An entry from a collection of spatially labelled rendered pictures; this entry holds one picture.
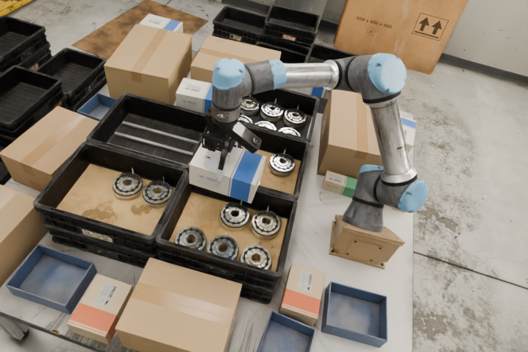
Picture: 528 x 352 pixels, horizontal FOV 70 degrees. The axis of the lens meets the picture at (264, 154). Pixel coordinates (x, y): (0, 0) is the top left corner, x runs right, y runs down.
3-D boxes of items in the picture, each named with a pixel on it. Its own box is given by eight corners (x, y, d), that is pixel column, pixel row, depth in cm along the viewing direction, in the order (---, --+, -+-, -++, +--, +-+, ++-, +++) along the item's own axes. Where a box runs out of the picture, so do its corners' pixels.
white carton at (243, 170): (262, 174, 122) (266, 156, 115) (251, 203, 113) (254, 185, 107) (203, 156, 123) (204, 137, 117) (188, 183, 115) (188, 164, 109)
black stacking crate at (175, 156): (214, 137, 163) (215, 117, 155) (188, 188, 143) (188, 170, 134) (127, 113, 165) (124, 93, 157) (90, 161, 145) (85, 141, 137)
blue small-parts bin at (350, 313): (379, 303, 134) (386, 295, 129) (379, 348, 124) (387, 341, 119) (324, 288, 135) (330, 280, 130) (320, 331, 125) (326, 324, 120)
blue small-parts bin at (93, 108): (137, 116, 180) (135, 105, 175) (118, 137, 170) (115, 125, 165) (100, 104, 183) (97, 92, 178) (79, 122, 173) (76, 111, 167)
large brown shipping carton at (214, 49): (275, 82, 215) (281, 51, 200) (265, 115, 194) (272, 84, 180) (207, 66, 216) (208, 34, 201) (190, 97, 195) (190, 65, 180)
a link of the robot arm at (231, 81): (254, 71, 88) (221, 78, 85) (249, 107, 96) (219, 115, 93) (239, 53, 92) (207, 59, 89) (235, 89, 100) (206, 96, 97)
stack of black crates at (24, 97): (38, 123, 242) (14, 64, 209) (80, 137, 239) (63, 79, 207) (-10, 166, 215) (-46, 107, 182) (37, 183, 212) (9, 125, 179)
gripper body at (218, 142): (211, 132, 111) (212, 100, 103) (239, 141, 111) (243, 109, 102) (201, 149, 106) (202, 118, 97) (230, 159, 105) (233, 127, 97)
